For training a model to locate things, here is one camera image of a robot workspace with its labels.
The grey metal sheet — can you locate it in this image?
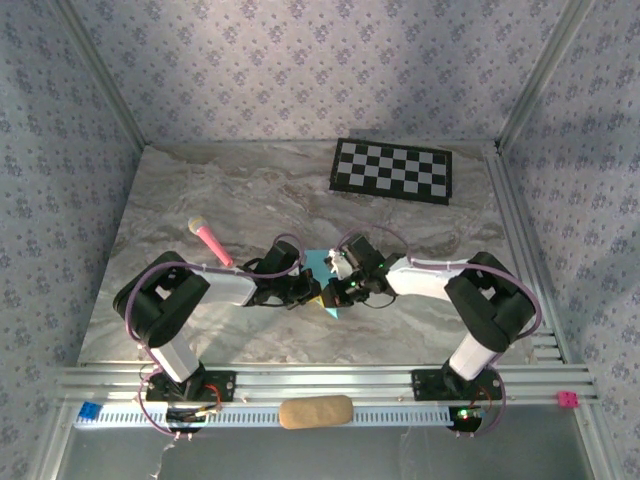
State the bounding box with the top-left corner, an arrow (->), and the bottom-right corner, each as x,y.
54,427 -> 601,480

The pink toy microphone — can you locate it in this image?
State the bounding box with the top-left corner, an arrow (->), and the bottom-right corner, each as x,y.
187,215 -> 235,268

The tan oval cork block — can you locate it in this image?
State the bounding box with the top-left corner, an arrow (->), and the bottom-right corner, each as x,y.
278,394 -> 355,430

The black and white checkerboard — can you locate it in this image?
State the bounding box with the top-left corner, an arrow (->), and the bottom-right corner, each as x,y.
328,137 -> 454,206

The black round circuit board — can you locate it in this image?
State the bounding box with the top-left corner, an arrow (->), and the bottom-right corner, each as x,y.
166,407 -> 207,435
446,405 -> 486,432

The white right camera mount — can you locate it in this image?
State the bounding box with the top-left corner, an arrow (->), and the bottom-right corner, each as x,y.
324,251 -> 352,280

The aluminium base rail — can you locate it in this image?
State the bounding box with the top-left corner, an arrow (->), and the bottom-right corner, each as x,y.
54,363 -> 599,407

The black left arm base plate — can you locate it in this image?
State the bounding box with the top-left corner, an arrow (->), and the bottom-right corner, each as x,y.
145,369 -> 237,404

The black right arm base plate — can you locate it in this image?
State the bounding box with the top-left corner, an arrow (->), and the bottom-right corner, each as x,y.
411,368 -> 504,403

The white slotted cable duct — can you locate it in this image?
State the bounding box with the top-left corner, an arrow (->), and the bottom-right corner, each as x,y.
74,402 -> 451,429

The aluminium side rail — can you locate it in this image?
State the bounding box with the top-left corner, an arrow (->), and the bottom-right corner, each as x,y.
483,144 -> 569,364

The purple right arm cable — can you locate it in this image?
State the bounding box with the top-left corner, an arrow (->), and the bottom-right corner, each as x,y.
334,223 -> 544,440

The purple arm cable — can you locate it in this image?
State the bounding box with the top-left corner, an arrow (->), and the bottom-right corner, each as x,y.
334,223 -> 544,440
125,232 -> 306,441

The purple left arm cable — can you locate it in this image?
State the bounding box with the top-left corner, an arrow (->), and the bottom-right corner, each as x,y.
125,232 -> 306,441

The aluminium frame post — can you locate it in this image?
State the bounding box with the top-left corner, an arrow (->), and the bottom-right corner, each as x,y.
52,0 -> 149,149
497,0 -> 596,151

